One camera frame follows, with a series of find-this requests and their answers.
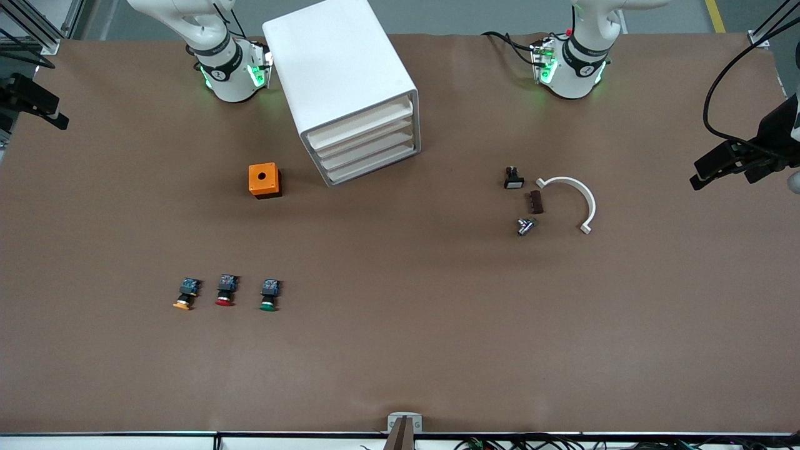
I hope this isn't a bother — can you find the yellow mushroom push button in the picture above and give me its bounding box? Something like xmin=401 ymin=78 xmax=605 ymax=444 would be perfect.
xmin=172 ymin=277 xmax=201 ymax=311

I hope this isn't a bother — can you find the white plastic drawer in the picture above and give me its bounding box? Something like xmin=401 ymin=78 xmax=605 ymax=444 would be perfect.
xmin=325 ymin=144 xmax=418 ymax=186
xmin=312 ymin=117 xmax=416 ymax=164
xmin=319 ymin=131 xmax=417 ymax=176
xmin=305 ymin=100 xmax=416 ymax=151

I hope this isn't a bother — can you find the red mushroom push button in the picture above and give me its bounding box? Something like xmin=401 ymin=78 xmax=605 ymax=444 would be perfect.
xmin=215 ymin=274 xmax=240 ymax=308

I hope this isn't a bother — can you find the white drawer cabinet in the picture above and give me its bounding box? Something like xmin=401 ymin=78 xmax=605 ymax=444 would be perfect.
xmin=262 ymin=0 xmax=421 ymax=188

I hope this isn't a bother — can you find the green mushroom push button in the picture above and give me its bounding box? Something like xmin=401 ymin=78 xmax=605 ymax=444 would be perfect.
xmin=259 ymin=278 xmax=283 ymax=312

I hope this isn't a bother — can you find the brown table cover sheet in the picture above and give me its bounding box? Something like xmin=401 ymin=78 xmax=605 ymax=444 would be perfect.
xmin=0 ymin=31 xmax=800 ymax=435

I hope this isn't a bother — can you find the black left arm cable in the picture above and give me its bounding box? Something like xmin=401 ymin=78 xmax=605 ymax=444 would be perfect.
xmin=702 ymin=36 xmax=800 ymax=154

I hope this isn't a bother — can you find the aluminium frame profile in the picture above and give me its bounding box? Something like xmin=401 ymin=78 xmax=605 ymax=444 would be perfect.
xmin=749 ymin=0 xmax=800 ymax=49
xmin=0 ymin=0 xmax=85 ymax=57

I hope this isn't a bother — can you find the white curved plastic bracket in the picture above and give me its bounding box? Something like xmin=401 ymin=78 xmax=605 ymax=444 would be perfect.
xmin=536 ymin=176 xmax=598 ymax=236

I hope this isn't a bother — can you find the orange button enclosure box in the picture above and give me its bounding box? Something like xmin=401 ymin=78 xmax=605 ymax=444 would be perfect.
xmin=248 ymin=162 xmax=283 ymax=200

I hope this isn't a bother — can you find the black base power cable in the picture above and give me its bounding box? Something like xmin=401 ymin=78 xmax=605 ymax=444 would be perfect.
xmin=481 ymin=30 xmax=539 ymax=66

